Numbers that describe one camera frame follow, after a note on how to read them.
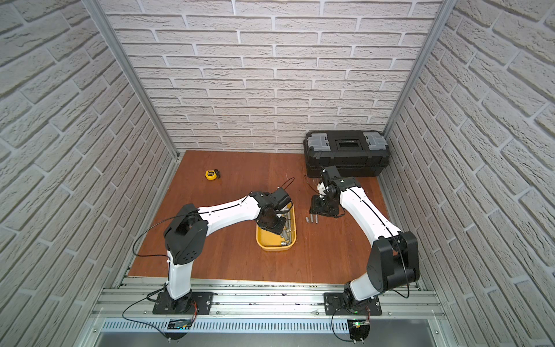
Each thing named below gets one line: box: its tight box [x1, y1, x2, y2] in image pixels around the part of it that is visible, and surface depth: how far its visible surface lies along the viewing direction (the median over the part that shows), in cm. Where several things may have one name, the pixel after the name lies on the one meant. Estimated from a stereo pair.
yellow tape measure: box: [204, 169, 222, 181], surface depth 111 cm
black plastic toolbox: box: [303, 130, 391, 178], surface depth 102 cm
